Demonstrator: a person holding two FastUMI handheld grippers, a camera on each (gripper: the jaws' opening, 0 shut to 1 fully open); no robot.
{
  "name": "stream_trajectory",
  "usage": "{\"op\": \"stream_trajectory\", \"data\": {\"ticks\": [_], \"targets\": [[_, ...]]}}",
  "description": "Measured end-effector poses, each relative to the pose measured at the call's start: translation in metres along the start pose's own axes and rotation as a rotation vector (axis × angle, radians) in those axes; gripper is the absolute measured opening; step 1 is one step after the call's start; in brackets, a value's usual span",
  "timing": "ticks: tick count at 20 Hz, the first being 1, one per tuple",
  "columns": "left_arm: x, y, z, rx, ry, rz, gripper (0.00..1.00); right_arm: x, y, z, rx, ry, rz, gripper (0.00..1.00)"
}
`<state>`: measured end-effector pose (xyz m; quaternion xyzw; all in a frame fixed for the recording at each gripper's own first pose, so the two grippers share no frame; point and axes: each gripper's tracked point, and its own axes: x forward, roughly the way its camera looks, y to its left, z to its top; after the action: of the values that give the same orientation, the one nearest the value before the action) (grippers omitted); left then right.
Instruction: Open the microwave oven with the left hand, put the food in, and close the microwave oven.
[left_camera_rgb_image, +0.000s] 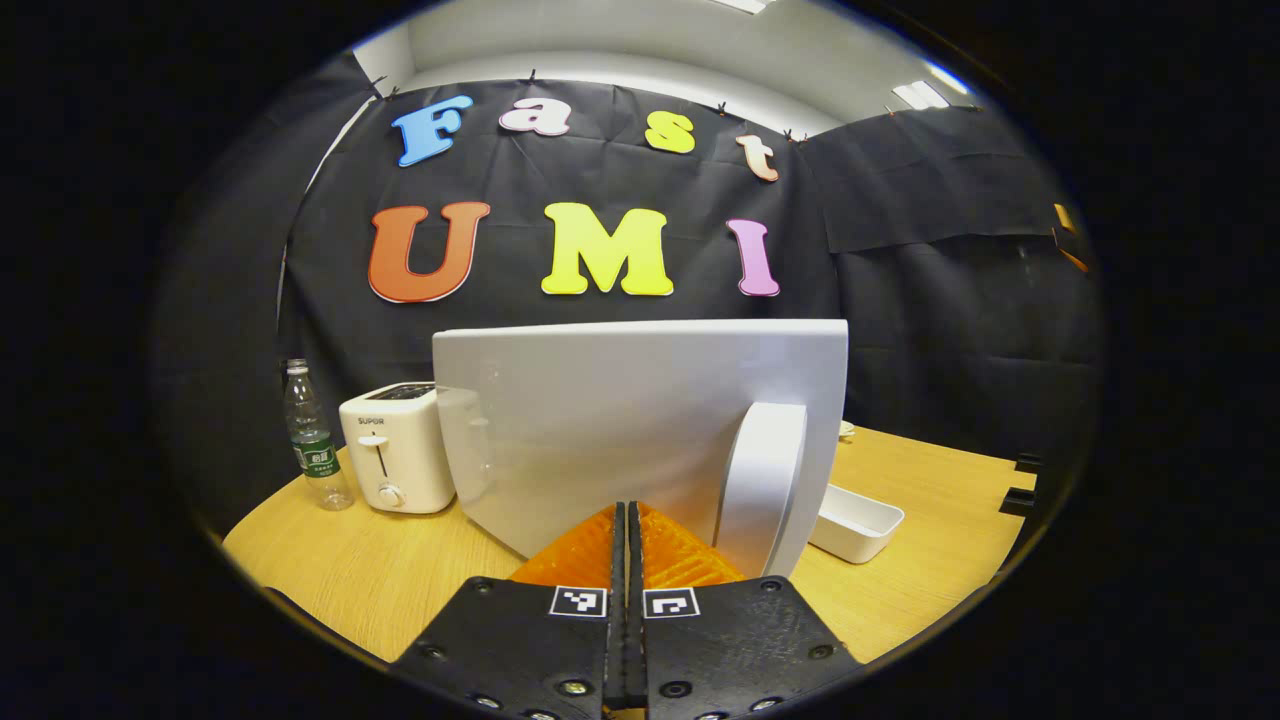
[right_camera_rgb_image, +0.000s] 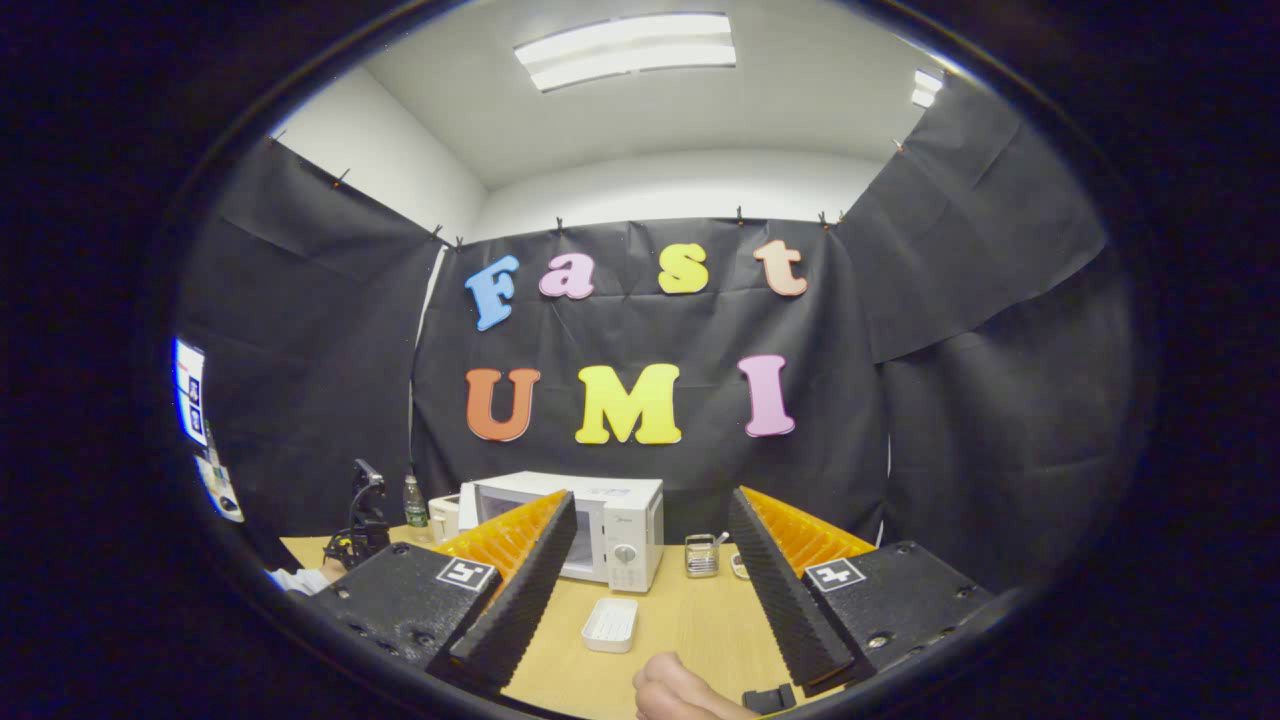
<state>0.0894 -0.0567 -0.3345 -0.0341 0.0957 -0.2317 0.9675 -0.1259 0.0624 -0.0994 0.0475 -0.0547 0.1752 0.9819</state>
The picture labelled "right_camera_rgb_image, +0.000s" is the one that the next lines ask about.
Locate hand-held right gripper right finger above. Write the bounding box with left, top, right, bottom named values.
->
left=726, top=485, right=998, bottom=699

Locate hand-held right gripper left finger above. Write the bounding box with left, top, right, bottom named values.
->
left=298, top=488, right=579, bottom=696

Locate white microwave oven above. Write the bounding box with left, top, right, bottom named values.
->
left=458, top=471, right=665, bottom=594

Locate white rectangular dish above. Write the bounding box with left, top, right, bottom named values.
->
left=581, top=597, right=639, bottom=655

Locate large ceiling light panel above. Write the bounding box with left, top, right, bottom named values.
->
left=513, top=12, right=738, bottom=94

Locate blue white wall poster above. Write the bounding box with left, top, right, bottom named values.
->
left=175, top=338, right=208, bottom=448

